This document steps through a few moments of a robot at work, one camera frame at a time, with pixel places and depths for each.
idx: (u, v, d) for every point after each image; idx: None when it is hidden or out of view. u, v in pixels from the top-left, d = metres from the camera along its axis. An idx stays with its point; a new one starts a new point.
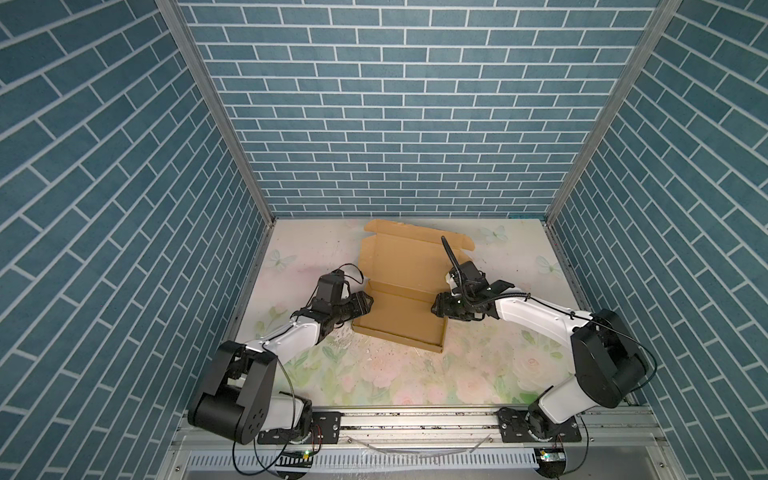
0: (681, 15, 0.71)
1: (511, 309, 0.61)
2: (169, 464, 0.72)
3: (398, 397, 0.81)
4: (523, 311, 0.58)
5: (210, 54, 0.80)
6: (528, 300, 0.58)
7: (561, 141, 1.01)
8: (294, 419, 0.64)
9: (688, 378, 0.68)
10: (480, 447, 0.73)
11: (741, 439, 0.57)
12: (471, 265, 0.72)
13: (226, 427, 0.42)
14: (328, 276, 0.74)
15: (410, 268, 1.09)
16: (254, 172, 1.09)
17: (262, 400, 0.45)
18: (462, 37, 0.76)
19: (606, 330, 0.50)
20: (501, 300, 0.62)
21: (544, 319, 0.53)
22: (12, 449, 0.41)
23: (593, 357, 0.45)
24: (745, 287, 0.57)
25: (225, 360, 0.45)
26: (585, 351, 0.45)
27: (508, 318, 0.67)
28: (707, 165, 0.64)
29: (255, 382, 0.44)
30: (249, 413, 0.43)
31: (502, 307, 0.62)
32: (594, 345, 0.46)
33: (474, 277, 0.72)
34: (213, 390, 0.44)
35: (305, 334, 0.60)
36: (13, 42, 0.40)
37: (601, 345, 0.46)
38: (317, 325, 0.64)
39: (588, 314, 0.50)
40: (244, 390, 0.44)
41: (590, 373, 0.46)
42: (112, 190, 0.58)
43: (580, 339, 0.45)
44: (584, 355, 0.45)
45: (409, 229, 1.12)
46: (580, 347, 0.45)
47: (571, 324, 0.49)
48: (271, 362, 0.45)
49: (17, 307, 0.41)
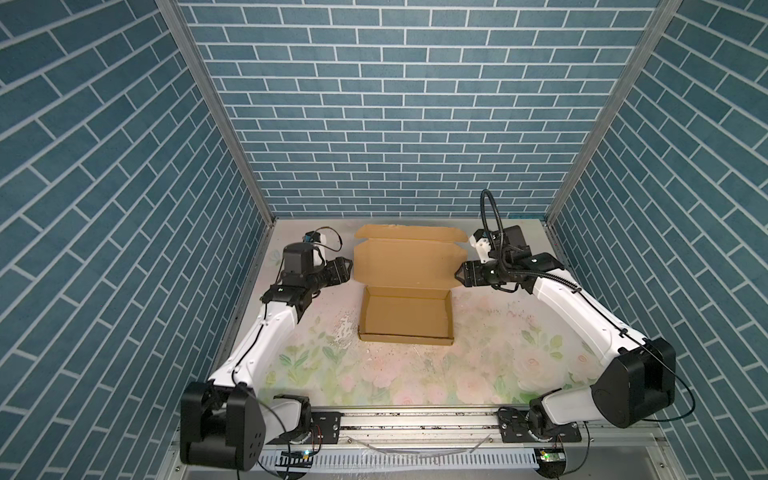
0: (681, 15, 0.71)
1: (551, 295, 0.55)
2: (169, 464, 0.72)
3: (398, 397, 0.81)
4: (565, 303, 0.52)
5: (210, 54, 0.80)
6: (576, 294, 0.52)
7: (561, 141, 1.01)
8: (296, 419, 0.65)
9: (687, 378, 0.68)
10: (480, 447, 0.73)
11: (741, 439, 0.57)
12: (516, 232, 0.64)
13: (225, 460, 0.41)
14: (292, 247, 0.63)
15: (411, 269, 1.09)
16: (254, 172, 1.09)
17: (256, 424, 0.44)
18: (462, 37, 0.76)
19: (651, 357, 0.45)
20: (544, 280, 0.55)
21: (587, 324, 0.48)
22: (12, 449, 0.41)
23: (630, 388, 0.42)
24: (746, 288, 0.56)
25: (195, 407, 0.40)
26: (623, 378, 0.41)
27: (542, 300, 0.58)
28: (707, 165, 0.64)
29: (238, 424, 0.40)
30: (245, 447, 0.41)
31: (542, 286, 0.56)
32: (635, 374, 0.42)
33: (517, 244, 0.64)
34: (197, 434, 0.41)
35: (281, 327, 0.54)
36: (13, 43, 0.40)
37: (642, 376, 0.46)
38: (290, 308, 0.57)
39: (641, 338, 0.44)
40: (227, 431, 0.40)
41: (613, 392, 0.43)
42: (112, 190, 0.58)
43: (624, 364, 0.41)
44: (617, 380, 0.42)
45: (406, 228, 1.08)
46: (620, 372, 0.41)
47: (619, 342, 0.44)
48: (249, 399, 0.41)
49: (17, 308, 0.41)
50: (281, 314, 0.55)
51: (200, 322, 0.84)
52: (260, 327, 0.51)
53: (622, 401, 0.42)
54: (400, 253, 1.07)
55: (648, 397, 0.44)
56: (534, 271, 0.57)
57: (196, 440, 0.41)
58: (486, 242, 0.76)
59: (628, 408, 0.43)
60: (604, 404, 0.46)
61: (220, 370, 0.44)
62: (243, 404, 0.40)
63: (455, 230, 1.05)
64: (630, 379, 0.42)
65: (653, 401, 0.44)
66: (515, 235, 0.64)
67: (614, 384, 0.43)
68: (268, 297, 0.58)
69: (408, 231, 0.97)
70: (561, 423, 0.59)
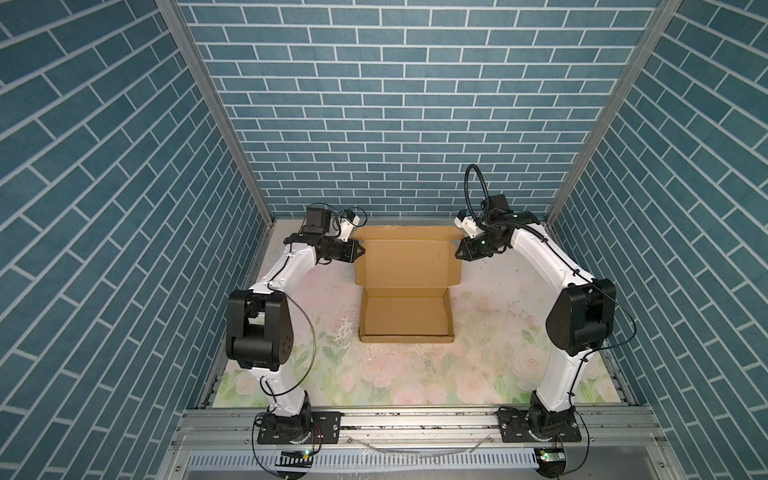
0: (681, 15, 0.71)
1: (524, 245, 0.62)
2: (169, 464, 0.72)
3: (398, 397, 0.81)
4: (535, 252, 0.59)
5: (210, 54, 0.80)
6: (546, 243, 0.60)
7: (561, 141, 1.01)
8: (299, 406, 0.66)
9: (688, 378, 0.68)
10: (480, 447, 0.73)
11: (742, 439, 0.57)
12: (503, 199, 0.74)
13: (262, 356, 0.49)
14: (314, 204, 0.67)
15: (413, 271, 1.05)
16: (254, 172, 1.09)
17: (287, 329, 0.52)
18: (462, 38, 0.77)
19: (597, 293, 0.53)
20: (521, 231, 0.63)
21: (547, 265, 0.56)
22: (12, 448, 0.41)
23: (571, 313, 0.51)
24: (746, 287, 0.56)
25: (239, 308, 0.49)
26: (567, 304, 0.50)
27: (520, 251, 0.64)
28: (706, 165, 0.64)
29: (275, 320, 0.49)
30: (279, 342, 0.49)
31: (517, 238, 0.64)
32: (578, 301, 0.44)
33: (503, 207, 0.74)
34: (241, 333, 0.49)
35: (304, 259, 0.63)
36: (13, 42, 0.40)
37: (584, 304, 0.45)
38: (311, 248, 0.65)
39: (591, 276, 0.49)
40: (267, 327, 0.49)
41: (559, 320, 0.52)
42: (112, 190, 0.58)
43: (569, 293, 0.50)
44: (564, 307, 0.50)
45: (408, 228, 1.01)
46: (564, 300, 0.50)
47: (569, 279, 0.53)
48: (284, 299, 0.50)
49: (17, 307, 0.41)
50: (303, 251, 0.63)
51: (200, 322, 0.84)
52: (287, 258, 0.60)
53: (565, 328, 0.51)
54: (403, 256, 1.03)
55: (588, 327, 0.53)
56: (513, 222, 0.65)
57: (240, 338, 0.49)
58: (471, 221, 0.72)
59: (571, 332, 0.52)
60: (550, 334, 0.56)
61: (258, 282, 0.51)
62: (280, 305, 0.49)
63: (452, 229, 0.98)
64: (573, 306, 0.50)
65: (593, 331, 0.53)
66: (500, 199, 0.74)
67: (561, 313, 0.51)
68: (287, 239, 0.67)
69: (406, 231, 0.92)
70: (554, 409, 0.65)
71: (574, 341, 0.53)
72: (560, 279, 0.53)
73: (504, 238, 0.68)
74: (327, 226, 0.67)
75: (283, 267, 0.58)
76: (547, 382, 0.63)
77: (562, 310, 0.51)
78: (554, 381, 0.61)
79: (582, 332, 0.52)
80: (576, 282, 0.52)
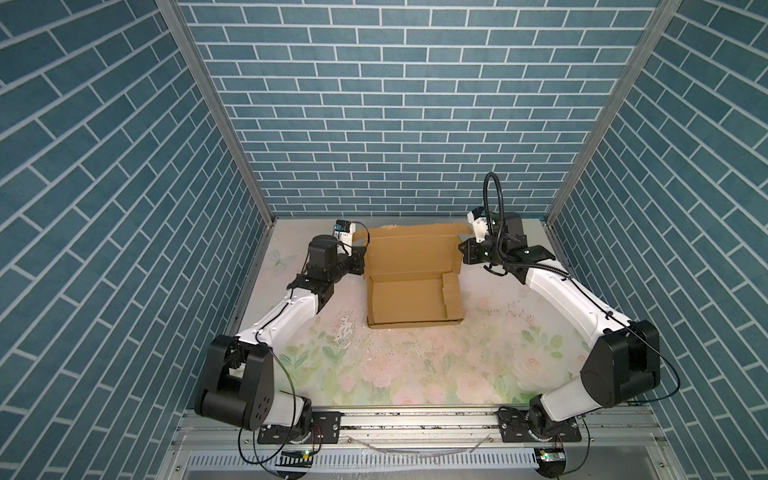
0: (681, 15, 0.71)
1: (541, 284, 0.57)
2: (169, 464, 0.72)
3: (398, 397, 0.81)
4: (555, 291, 0.54)
5: (210, 54, 0.80)
6: (565, 281, 0.54)
7: (561, 141, 1.01)
8: (294, 414, 0.64)
9: (688, 378, 0.68)
10: (479, 447, 0.73)
11: (742, 439, 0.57)
12: (516, 221, 0.65)
13: (233, 416, 0.43)
14: (316, 241, 0.67)
15: (414, 267, 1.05)
16: (254, 172, 1.09)
17: (266, 389, 0.46)
18: (462, 37, 0.76)
19: (635, 338, 0.47)
20: (535, 270, 0.58)
21: (573, 307, 0.50)
22: (12, 448, 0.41)
23: (614, 366, 0.44)
24: (746, 288, 0.56)
25: (219, 357, 0.44)
26: (608, 356, 0.43)
27: (536, 288, 0.58)
28: (707, 166, 0.64)
29: (253, 377, 0.43)
30: (253, 403, 0.43)
31: (533, 276, 0.58)
32: (620, 350, 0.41)
33: (515, 235, 0.66)
34: (215, 386, 0.43)
35: (304, 308, 0.59)
36: (12, 42, 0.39)
37: (626, 354, 0.48)
38: (314, 295, 0.62)
39: (625, 320, 0.46)
40: (243, 385, 0.43)
41: (599, 371, 0.45)
42: (112, 190, 0.58)
43: (608, 343, 0.43)
44: (605, 360, 0.43)
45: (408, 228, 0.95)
46: (604, 350, 0.43)
47: (604, 324, 0.46)
48: (267, 355, 0.44)
49: (17, 307, 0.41)
50: (304, 299, 0.59)
51: (200, 323, 0.84)
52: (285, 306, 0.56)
53: (608, 381, 0.44)
54: (406, 254, 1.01)
55: (632, 377, 0.45)
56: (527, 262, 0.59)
57: (213, 391, 0.43)
58: (483, 222, 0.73)
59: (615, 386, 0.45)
60: (591, 386, 0.47)
61: (246, 331, 0.48)
62: (262, 361, 0.43)
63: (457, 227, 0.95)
64: (614, 357, 0.43)
65: (638, 381, 0.45)
66: (514, 225, 0.65)
67: (602, 363, 0.44)
68: (292, 282, 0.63)
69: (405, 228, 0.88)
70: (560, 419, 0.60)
71: (618, 394, 0.45)
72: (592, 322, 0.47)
73: (518, 274, 0.62)
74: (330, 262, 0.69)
75: (278, 314, 0.54)
76: (560, 397, 0.60)
77: (603, 361, 0.44)
78: (573, 405, 0.56)
79: (627, 383, 0.45)
80: (611, 326, 0.46)
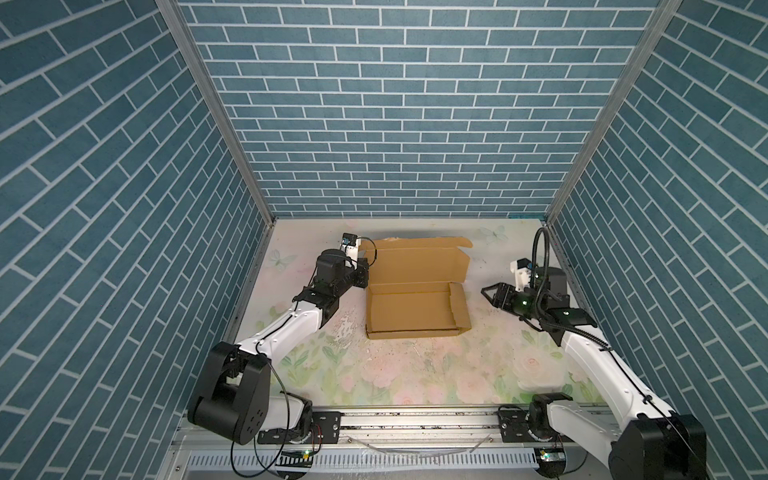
0: (681, 15, 0.71)
1: (580, 350, 0.53)
2: (169, 464, 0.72)
3: (398, 397, 0.81)
4: (591, 360, 0.51)
5: (210, 54, 0.80)
6: (604, 353, 0.51)
7: (561, 141, 1.01)
8: (295, 418, 0.65)
9: (688, 378, 0.68)
10: (479, 447, 0.73)
11: (741, 439, 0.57)
12: (561, 278, 0.63)
13: (223, 427, 0.42)
14: (325, 255, 0.67)
15: (409, 272, 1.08)
16: (254, 172, 1.09)
17: (259, 402, 0.45)
18: (462, 37, 0.76)
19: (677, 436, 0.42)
20: (573, 335, 0.55)
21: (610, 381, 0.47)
22: (12, 448, 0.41)
23: (645, 456, 0.39)
24: (746, 288, 0.56)
25: (219, 364, 0.44)
26: (638, 443, 0.39)
27: (574, 357, 0.55)
28: (706, 165, 0.64)
29: (250, 387, 0.42)
30: (247, 416, 0.43)
31: (570, 342, 0.56)
32: (653, 442, 0.39)
33: (557, 292, 0.64)
34: (210, 394, 0.43)
35: (306, 322, 0.58)
36: (13, 42, 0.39)
37: (661, 446, 0.44)
38: (317, 310, 0.61)
39: (666, 409, 0.42)
40: (237, 397, 0.42)
41: (630, 462, 0.40)
42: (112, 190, 0.58)
43: (639, 428, 0.40)
44: (636, 445, 0.39)
45: (404, 243, 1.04)
46: (635, 437, 0.39)
47: (639, 408, 0.42)
48: (266, 365, 0.44)
49: (17, 307, 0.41)
50: (308, 314, 0.59)
51: (200, 322, 0.84)
52: (289, 319, 0.56)
53: (640, 471, 0.40)
54: (403, 262, 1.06)
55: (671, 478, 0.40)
56: (564, 325, 0.57)
57: (206, 400, 0.44)
58: (526, 274, 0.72)
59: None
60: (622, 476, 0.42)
61: (248, 340, 0.48)
62: (261, 371, 0.43)
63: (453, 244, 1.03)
64: (645, 446, 0.39)
65: None
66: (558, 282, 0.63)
67: (631, 447, 0.40)
68: (298, 297, 0.64)
69: (405, 243, 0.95)
70: (558, 424, 0.61)
71: None
72: (630, 405, 0.43)
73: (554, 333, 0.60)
74: (337, 277, 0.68)
75: (282, 326, 0.53)
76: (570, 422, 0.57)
77: (635, 449, 0.39)
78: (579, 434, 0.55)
79: None
80: (648, 412, 0.42)
